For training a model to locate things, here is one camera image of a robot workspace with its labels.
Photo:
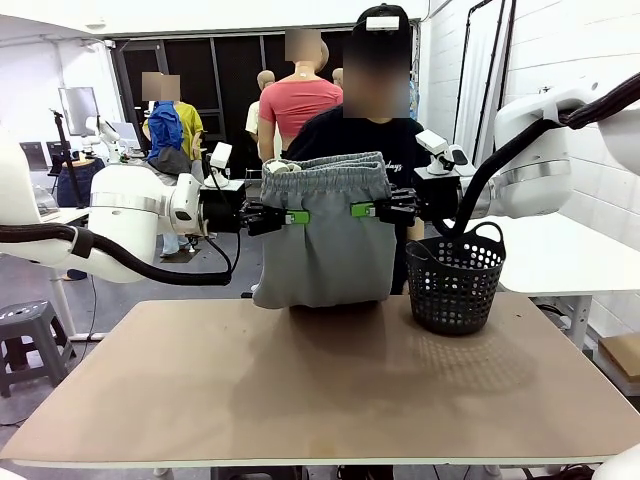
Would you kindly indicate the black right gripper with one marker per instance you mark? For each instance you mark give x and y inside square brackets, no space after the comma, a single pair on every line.
[440,200]

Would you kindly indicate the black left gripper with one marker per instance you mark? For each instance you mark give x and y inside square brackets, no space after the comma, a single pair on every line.
[222,210]

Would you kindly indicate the grey training pants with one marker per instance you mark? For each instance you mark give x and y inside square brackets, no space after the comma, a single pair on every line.
[325,250]

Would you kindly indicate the black perforated plastic basket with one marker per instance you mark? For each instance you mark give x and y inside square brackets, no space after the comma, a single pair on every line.
[452,305]

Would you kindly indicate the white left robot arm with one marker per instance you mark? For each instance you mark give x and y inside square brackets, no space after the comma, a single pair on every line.
[125,210]

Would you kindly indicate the person's left forearm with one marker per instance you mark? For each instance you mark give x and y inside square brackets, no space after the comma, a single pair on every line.
[415,232]

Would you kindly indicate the person in black T-shirt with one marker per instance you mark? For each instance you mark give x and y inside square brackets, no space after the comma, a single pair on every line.
[325,130]

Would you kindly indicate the beige mannequin cream shirt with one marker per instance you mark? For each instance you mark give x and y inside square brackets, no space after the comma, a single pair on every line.
[252,120]

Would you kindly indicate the mannequin in patterned blue shirt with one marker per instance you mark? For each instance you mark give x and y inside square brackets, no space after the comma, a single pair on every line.
[413,97]

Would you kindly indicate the mannequin in red top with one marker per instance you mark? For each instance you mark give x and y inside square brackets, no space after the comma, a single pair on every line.
[300,100]

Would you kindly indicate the mannequin in yellow shirt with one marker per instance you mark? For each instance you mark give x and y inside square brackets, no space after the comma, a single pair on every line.
[192,125]

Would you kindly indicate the bald mannequin grey shirt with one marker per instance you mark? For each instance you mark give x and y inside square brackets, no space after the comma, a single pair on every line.
[338,77]

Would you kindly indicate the white sheet on black stand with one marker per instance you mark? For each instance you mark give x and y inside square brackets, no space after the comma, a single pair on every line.
[482,75]

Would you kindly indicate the large white side table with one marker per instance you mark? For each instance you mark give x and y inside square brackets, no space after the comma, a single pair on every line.
[550,260]

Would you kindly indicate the small white background robot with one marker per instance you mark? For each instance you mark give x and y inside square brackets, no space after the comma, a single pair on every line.
[105,132]

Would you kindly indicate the black cap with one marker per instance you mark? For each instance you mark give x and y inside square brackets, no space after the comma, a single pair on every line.
[380,10]

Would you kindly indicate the mannequin legs blue jeans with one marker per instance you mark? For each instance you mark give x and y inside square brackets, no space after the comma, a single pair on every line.
[80,182]

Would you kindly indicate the black tripod stand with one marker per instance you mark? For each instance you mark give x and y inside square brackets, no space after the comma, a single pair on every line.
[67,150]

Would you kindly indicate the grey monitor screen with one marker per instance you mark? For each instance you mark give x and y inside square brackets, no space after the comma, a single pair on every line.
[78,110]

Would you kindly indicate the grey plastic stool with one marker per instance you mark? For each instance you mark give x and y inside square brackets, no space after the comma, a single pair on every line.
[25,312]

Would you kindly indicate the brown cardboard box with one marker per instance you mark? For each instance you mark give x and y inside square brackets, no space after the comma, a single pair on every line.
[622,352]

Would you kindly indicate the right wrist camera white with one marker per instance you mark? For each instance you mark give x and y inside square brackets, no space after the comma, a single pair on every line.
[435,147]

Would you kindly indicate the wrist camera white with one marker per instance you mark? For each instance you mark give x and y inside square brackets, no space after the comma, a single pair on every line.
[221,155]
[435,147]

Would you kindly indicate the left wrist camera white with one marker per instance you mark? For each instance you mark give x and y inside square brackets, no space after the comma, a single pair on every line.
[221,155]

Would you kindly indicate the small black tripod camera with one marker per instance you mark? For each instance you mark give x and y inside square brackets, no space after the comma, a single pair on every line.
[544,91]

